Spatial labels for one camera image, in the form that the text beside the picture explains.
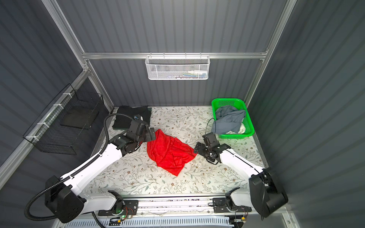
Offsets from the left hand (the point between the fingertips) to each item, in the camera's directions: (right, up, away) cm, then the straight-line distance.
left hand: (147, 132), depth 81 cm
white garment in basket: (+63, 0, +21) cm, 66 cm away
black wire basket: (-42, +3, -8) cm, 43 cm away
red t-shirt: (+12, -14, +8) cm, 20 cm away
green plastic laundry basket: (+66, +20, +33) cm, 76 cm away
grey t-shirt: (+51, +8, +15) cm, 54 cm away
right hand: (+31, -13, +6) cm, 35 cm away
